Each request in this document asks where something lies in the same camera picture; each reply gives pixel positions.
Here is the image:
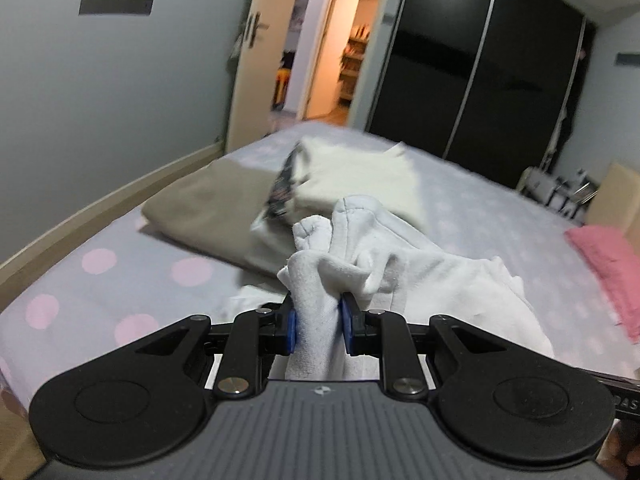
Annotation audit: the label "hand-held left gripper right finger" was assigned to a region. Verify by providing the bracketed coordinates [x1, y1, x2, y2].
[339, 292, 502, 397]

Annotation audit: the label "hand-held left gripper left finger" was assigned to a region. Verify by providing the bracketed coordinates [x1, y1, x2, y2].
[135, 292, 301, 402]

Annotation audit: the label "white garment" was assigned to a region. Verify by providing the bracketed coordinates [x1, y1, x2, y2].
[227, 195, 556, 381]

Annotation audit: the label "folded white clothes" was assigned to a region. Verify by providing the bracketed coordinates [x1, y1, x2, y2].
[250, 135, 428, 241]

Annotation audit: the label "pink pillow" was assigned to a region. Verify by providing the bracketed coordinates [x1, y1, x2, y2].
[565, 225, 640, 343]

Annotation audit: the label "dark printed cloth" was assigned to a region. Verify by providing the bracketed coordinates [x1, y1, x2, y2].
[262, 141, 311, 221]

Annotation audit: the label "folded beige cloth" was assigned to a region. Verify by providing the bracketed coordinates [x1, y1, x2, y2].
[140, 157, 301, 273]

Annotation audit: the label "bed with polka-dot sheet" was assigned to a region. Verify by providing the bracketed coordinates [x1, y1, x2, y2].
[0, 120, 640, 411]

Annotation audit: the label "beige box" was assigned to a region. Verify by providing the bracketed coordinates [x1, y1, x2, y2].
[585, 160, 640, 238]

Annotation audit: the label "yellow stool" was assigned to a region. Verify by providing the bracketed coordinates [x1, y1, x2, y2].
[273, 70, 292, 109]

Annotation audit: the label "cream door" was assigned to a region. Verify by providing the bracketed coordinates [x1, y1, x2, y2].
[225, 0, 321, 153]

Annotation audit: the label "hallway shelf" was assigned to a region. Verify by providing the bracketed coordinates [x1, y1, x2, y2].
[340, 25, 371, 106]

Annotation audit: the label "black sliding wardrobe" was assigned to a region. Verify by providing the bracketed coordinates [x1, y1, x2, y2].
[365, 0, 596, 188]

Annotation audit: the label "wooden bed frame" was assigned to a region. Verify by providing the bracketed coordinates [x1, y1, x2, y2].
[0, 142, 223, 311]

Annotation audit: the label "metal door handle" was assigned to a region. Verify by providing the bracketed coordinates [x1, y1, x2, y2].
[243, 12, 268, 48]

